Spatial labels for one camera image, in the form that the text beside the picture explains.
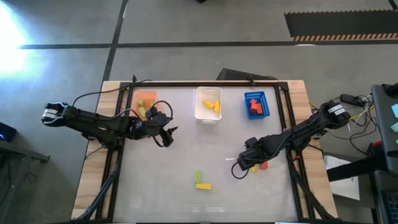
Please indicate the yellow wooden cylinder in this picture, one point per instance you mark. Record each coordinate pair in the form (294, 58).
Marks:
(208, 104)

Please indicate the black power adapter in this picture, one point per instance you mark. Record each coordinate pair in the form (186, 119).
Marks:
(350, 99)

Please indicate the small green wooden block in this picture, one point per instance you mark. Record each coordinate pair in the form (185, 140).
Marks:
(152, 104)
(141, 102)

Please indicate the black mat with hazard stripes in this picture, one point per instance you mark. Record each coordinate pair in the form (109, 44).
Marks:
(342, 25)

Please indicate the translucent orange plastic bin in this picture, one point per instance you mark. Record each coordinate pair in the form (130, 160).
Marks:
(146, 95)

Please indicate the long yellow wooden block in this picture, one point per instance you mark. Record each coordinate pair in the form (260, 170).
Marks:
(203, 186)

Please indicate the black device with blue light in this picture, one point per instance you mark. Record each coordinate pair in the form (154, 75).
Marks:
(7, 130)

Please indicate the white paper sheet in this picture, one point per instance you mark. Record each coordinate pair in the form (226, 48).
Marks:
(342, 186)

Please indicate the dark metal stand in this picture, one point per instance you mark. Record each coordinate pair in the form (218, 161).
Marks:
(18, 152)

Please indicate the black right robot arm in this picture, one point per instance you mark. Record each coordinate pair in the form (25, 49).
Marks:
(298, 135)

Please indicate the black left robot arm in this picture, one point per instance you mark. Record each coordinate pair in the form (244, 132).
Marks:
(93, 123)

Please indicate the red wooden block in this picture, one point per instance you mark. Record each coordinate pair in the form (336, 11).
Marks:
(260, 109)
(254, 108)
(253, 101)
(264, 165)

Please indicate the blue plastic mesh basket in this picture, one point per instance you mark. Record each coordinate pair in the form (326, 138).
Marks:
(248, 114)

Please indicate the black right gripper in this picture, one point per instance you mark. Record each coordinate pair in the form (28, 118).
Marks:
(255, 152)

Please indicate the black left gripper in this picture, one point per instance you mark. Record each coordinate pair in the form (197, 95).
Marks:
(154, 124)

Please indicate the black aluminium table frame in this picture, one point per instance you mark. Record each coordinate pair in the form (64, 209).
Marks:
(202, 84)

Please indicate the black keyboard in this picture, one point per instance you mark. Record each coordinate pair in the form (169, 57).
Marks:
(388, 199)

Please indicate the black stand leg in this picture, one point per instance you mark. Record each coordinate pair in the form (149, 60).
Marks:
(357, 168)

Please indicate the cyan sticky note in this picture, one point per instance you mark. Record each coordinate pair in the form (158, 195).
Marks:
(395, 127)
(395, 110)

